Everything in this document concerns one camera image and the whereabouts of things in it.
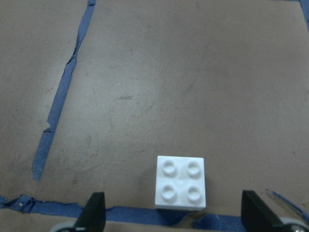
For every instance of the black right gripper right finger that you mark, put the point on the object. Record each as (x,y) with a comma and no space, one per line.
(256,216)

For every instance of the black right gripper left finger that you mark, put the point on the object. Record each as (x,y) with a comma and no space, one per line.
(93,216)

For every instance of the white block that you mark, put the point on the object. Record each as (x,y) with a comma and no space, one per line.
(180,183)

